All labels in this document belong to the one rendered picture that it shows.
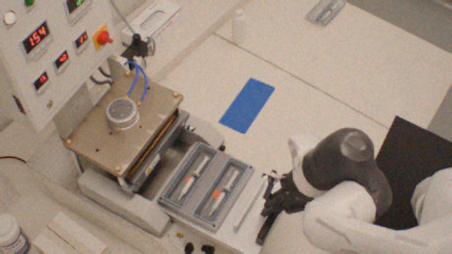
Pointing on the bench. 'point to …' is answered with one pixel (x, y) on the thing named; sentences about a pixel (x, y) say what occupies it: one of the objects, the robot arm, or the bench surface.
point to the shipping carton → (68, 238)
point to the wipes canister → (13, 236)
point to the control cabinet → (54, 60)
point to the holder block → (206, 192)
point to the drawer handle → (266, 228)
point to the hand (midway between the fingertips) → (270, 207)
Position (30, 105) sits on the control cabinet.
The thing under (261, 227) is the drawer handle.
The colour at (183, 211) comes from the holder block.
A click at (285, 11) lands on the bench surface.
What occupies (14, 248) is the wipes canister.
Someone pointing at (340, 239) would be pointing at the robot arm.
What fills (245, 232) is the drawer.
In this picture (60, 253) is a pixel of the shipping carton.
